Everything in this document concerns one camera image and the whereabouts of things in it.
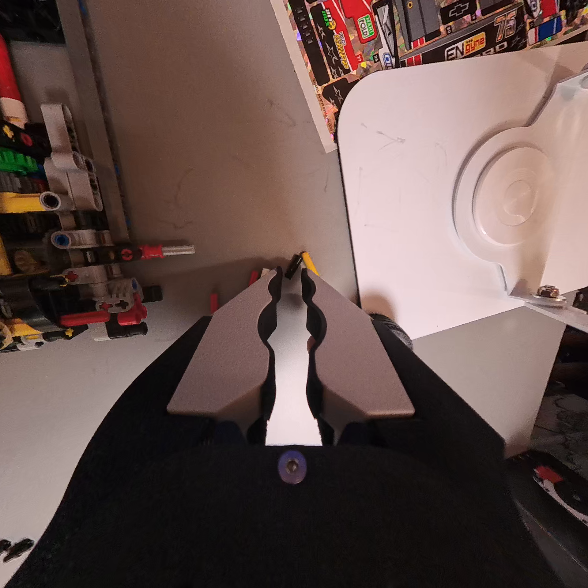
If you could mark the black toy tyre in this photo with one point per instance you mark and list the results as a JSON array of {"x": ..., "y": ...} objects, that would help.
[{"x": 393, "y": 328}]

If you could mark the red connector pin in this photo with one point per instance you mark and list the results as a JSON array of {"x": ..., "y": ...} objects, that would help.
[
  {"x": 214, "y": 301},
  {"x": 253, "y": 277}
]

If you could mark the yellow toy axle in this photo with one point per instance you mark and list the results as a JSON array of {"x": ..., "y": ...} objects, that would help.
[{"x": 310, "y": 262}]

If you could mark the toy brick car chassis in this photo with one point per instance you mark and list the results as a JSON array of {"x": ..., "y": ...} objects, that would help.
[{"x": 69, "y": 220}]

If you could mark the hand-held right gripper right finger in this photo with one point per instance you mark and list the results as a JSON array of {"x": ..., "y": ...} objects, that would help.
[{"x": 363, "y": 367}]

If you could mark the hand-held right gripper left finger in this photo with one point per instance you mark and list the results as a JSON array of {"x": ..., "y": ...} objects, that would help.
[{"x": 220, "y": 367}]

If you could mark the white book stand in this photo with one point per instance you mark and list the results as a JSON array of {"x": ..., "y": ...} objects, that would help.
[{"x": 413, "y": 183}]

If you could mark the holographic sticker sheet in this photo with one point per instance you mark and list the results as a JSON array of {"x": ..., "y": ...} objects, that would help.
[{"x": 413, "y": 32}]

